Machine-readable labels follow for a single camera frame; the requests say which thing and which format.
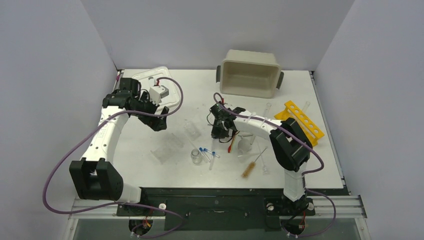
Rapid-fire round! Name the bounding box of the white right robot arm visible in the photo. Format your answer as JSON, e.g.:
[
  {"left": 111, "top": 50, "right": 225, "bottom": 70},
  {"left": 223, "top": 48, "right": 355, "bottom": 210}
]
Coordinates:
[{"left": 210, "top": 103, "right": 313, "bottom": 214}]

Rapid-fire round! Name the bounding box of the graduated cylinder blue base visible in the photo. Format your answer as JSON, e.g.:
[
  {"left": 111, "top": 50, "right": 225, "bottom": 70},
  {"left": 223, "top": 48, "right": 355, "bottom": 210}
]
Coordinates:
[{"left": 263, "top": 102, "right": 272, "bottom": 119}]

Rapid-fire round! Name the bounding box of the yellow test tube rack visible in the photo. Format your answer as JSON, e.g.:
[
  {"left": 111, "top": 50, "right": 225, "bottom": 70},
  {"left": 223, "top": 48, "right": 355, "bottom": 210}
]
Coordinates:
[{"left": 274, "top": 100, "right": 325, "bottom": 147}]

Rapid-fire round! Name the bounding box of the white plastic tub lid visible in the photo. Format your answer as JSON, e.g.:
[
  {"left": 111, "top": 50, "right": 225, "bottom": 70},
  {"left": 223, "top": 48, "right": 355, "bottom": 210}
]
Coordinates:
[{"left": 128, "top": 66, "right": 181, "bottom": 114}]

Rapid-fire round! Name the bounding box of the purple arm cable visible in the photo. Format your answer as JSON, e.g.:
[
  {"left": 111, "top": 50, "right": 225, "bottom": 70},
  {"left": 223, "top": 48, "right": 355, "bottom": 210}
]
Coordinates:
[
  {"left": 213, "top": 92, "right": 337, "bottom": 239},
  {"left": 42, "top": 76, "right": 185, "bottom": 240}
]

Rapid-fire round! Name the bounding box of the large clear test tube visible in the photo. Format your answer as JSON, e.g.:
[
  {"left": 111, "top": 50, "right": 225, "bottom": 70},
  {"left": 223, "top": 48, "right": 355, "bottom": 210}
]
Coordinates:
[{"left": 301, "top": 101, "right": 311, "bottom": 114}]

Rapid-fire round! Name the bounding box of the black base frame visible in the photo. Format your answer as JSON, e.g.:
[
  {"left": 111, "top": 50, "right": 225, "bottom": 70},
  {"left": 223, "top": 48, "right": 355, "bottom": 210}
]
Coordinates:
[{"left": 115, "top": 187, "right": 350, "bottom": 233}]

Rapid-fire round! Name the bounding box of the rainbow plastic spoon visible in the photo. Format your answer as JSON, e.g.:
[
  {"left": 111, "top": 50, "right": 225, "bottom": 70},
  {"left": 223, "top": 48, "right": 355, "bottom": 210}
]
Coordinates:
[{"left": 227, "top": 136, "right": 236, "bottom": 153}]

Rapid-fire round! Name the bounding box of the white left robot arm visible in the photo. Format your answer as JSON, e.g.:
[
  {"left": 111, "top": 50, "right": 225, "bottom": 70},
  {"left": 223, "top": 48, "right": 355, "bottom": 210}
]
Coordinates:
[{"left": 69, "top": 78, "right": 169, "bottom": 215}]

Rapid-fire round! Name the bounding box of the clear glass funnel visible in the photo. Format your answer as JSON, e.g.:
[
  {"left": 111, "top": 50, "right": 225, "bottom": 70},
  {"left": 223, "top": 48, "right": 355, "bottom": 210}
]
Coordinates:
[{"left": 260, "top": 147, "right": 270, "bottom": 175}]

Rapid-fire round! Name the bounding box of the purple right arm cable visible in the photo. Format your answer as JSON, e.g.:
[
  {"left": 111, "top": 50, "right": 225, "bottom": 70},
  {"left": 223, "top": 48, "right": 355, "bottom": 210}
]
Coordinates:
[{"left": 213, "top": 92, "right": 337, "bottom": 239}]

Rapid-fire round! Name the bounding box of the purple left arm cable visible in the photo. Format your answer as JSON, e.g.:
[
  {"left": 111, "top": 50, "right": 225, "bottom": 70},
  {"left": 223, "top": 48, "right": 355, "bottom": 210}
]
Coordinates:
[{"left": 42, "top": 76, "right": 185, "bottom": 240}]

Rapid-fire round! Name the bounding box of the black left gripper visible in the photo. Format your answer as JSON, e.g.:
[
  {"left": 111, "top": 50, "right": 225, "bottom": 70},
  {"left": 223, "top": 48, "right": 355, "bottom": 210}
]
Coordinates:
[{"left": 131, "top": 92, "right": 169, "bottom": 131}]

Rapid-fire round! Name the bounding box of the beige plastic tub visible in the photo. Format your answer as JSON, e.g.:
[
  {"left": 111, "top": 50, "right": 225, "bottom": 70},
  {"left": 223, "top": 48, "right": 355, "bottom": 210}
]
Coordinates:
[{"left": 215, "top": 49, "right": 284, "bottom": 99}]

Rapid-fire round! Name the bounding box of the grey round ball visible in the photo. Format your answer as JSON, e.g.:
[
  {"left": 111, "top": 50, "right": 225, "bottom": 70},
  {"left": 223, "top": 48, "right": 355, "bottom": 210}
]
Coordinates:
[{"left": 237, "top": 138, "right": 252, "bottom": 154}]

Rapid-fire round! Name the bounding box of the test tube brush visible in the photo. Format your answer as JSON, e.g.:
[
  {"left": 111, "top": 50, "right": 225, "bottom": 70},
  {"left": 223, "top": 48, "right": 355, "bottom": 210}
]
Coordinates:
[{"left": 241, "top": 147, "right": 268, "bottom": 179}]

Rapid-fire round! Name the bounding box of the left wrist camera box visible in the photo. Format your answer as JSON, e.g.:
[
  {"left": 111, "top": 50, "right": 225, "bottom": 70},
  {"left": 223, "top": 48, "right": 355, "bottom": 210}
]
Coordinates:
[{"left": 148, "top": 80, "right": 170, "bottom": 105}]

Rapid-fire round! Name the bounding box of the small clear beaker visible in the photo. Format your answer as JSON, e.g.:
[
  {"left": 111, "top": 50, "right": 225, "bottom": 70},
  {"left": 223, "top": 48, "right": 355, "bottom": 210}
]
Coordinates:
[{"left": 184, "top": 121, "right": 201, "bottom": 140}]

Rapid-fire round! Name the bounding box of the small glass jar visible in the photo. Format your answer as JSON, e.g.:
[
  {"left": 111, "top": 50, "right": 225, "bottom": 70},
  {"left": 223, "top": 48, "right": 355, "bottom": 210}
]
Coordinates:
[{"left": 190, "top": 149, "right": 203, "bottom": 165}]

